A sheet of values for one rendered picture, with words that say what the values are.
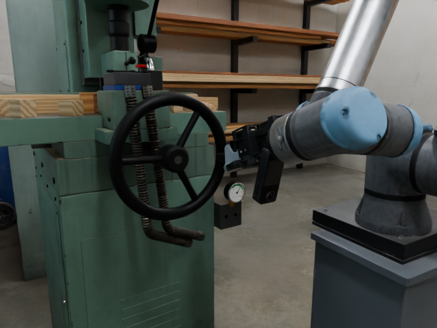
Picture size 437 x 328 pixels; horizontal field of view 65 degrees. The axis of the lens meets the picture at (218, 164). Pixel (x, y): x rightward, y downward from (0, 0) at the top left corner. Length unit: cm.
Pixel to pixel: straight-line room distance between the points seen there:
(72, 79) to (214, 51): 273
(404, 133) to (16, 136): 77
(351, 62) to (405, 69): 353
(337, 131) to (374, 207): 51
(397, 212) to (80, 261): 81
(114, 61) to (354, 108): 71
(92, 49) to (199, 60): 265
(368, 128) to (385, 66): 389
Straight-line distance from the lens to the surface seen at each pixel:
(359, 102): 53
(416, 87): 419
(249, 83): 345
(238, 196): 106
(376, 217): 100
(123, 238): 99
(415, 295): 99
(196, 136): 101
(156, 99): 75
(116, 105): 81
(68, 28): 126
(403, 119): 63
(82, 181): 92
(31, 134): 88
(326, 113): 52
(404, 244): 95
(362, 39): 78
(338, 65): 75
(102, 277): 102
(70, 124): 89
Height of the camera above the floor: 95
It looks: 12 degrees down
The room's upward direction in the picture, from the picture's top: straight up
